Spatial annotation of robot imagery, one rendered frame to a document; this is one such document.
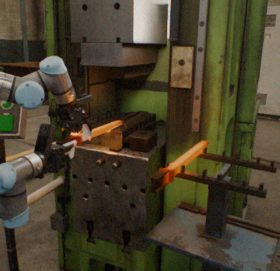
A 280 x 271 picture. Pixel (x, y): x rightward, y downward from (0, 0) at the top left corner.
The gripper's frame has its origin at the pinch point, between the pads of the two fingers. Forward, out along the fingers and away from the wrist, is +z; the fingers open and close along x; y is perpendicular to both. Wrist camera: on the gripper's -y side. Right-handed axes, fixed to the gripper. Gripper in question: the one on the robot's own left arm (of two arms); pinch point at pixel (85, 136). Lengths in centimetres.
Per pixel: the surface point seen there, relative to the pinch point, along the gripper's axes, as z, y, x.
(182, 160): -1.3, 5.6, 40.7
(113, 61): -16.6, -28.0, 3.7
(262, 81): 289, -460, 49
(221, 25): -22, -48, 44
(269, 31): 209, -504, 50
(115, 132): 9.9, -13.2, 4.4
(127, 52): -17.2, -34.1, 7.9
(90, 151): 14.1, -4.0, -4.5
